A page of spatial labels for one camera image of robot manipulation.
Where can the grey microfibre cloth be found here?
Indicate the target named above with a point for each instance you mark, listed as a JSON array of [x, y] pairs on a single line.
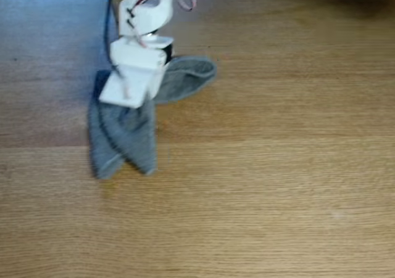
[[123, 136]]

